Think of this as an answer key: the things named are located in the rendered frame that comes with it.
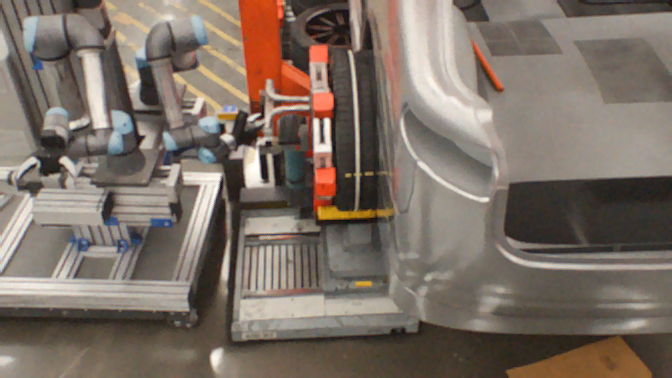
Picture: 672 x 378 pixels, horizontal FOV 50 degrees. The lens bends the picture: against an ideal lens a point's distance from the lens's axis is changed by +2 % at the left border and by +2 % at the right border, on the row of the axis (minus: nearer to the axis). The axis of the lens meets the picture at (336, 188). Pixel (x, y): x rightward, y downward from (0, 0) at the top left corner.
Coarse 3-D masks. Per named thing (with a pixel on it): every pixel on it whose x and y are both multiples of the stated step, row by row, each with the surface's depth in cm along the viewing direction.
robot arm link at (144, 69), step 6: (138, 54) 304; (144, 54) 303; (138, 60) 303; (144, 60) 301; (138, 66) 304; (144, 66) 303; (150, 66) 303; (138, 72) 308; (144, 72) 305; (150, 72) 305; (144, 78) 307; (150, 78) 307
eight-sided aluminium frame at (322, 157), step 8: (312, 64) 282; (320, 64) 282; (312, 72) 277; (320, 72) 282; (312, 80) 273; (312, 88) 271; (312, 96) 266; (328, 120) 265; (328, 128) 265; (328, 136) 265; (320, 144) 264; (328, 144) 265; (320, 152) 265; (328, 152) 265; (320, 160) 314; (328, 160) 267; (320, 168) 313
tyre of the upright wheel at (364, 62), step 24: (336, 72) 267; (360, 72) 267; (336, 96) 262; (360, 96) 262; (336, 120) 261; (360, 120) 260; (336, 144) 263; (360, 144) 261; (360, 168) 264; (336, 192) 282; (360, 192) 271
